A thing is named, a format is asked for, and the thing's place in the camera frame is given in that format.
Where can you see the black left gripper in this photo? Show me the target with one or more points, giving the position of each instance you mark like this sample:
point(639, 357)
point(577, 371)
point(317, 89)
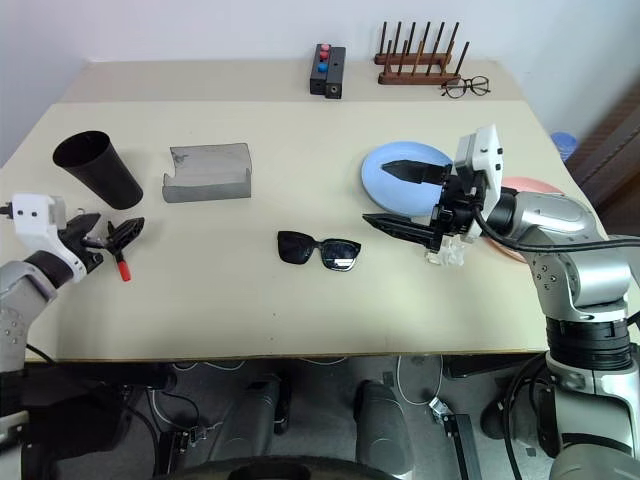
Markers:
point(80, 250)

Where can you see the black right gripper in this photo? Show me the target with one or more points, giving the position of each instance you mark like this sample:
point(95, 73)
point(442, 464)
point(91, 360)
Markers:
point(457, 205)

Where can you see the black sunglasses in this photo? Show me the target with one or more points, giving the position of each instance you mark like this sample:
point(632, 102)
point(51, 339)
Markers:
point(320, 250)

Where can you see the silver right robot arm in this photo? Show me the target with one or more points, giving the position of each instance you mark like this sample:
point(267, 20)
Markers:
point(575, 260)

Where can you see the light blue plate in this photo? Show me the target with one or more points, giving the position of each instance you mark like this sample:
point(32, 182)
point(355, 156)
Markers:
point(400, 200)

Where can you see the black plastic cup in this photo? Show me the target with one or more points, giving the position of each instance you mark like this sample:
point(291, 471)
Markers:
point(100, 167)

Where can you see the clear plastic piece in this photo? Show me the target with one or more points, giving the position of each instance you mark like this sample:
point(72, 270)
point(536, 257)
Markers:
point(450, 256)

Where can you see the wooden peg rack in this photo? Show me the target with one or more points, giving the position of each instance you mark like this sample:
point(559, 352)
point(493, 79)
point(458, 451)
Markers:
point(417, 77)

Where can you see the pink plate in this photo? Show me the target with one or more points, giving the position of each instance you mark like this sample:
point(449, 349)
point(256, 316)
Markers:
point(530, 184)

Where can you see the grey glasses case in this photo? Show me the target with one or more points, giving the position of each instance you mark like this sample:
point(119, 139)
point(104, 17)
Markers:
point(207, 172)

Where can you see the plain black box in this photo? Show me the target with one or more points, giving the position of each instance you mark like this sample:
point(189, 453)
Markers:
point(336, 75)

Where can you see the black box with round buttons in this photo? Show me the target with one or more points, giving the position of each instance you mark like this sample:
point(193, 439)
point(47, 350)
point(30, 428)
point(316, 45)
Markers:
point(318, 80)

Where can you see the blue round button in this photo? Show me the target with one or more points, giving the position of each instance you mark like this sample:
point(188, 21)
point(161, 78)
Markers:
point(323, 66)

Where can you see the blue bottle cap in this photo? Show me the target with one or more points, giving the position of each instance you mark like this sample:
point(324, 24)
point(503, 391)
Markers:
point(564, 145)

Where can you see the brown wooden furniture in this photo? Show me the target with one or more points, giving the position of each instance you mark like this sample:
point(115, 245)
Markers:
point(612, 145)

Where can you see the dark rounded grey shape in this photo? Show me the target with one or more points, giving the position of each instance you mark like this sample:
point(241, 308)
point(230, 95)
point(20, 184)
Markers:
point(255, 405)
point(382, 420)

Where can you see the black metal bar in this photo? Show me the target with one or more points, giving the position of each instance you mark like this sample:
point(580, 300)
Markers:
point(462, 445)

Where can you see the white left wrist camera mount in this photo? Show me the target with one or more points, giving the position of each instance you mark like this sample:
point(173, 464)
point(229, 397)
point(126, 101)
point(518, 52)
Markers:
point(35, 220)

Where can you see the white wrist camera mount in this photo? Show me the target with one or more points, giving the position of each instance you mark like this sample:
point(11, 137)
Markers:
point(35, 220)
point(487, 155)

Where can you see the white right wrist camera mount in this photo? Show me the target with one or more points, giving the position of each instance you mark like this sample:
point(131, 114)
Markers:
point(487, 155)

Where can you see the thin black frame eyeglasses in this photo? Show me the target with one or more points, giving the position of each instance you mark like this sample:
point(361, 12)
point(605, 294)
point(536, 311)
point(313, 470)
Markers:
point(456, 92)

